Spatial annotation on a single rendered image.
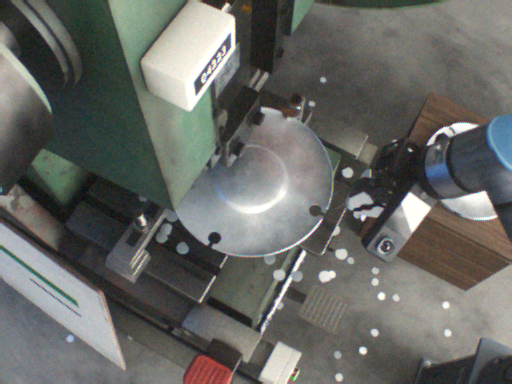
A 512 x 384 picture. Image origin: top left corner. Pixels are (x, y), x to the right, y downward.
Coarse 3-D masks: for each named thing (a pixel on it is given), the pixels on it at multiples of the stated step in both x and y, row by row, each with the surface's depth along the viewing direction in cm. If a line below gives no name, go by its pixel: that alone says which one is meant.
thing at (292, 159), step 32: (256, 128) 98; (288, 128) 99; (256, 160) 95; (288, 160) 96; (320, 160) 96; (192, 192) 93; (224, 192) 93; (256, 192) 93; (288, 192) 93; (320, 192) 94; (192, 224) 91; (224, 224) 91; (256, 224) 91; (288, 224) 91; (256, 256) 88
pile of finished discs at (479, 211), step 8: (448, 128) 149; (456, 128) 148; (464, 128) 148; (472, 128) 148; (480, 192) 141; (440, 200) 139; (448, 200) 139; (456, 200) 139; (464, 200) 140; (472, 200) 140; (480, 200) 140; (488, 200) 140; (448, 208) 139; (456, 208) 139; (464, 208) 139; (472, 208) 139; (480, 208) 139; (488, 208) 139; (464, 216) 138; (472, 216) 138; (480, 216) 138; (488, 216) 138; (496, 216) 138
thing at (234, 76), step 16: (208, 0) 61; (224, 0) 61; (240, 0) 62; (240, 16) 64; (240, 32) 67; (240, 48) 70; (224, 64) 67; (240, 64) 73; (224, 80) 70; (240, 80) 77; (224, 96) 73; (240, 96) 78; (256, 96) 78; (224, 112) 73; (240, 112) 77; (256, 112) 81; (224, 128) 74; (240, 128) 77; (224, 144) 76; (240, 144) 79; (224, 160) 81
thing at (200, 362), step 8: (200, 360) 84; (208, 360) 84; (192, 368) 83; (200, 368) 84; (208, 368) 84; (216, 368) 84; (224, 368) 84; (184, 376) 83; (192, 376) 83; (200, 376) 83; (208, 376) 83; (216, 376) 83; (224, 376) 83
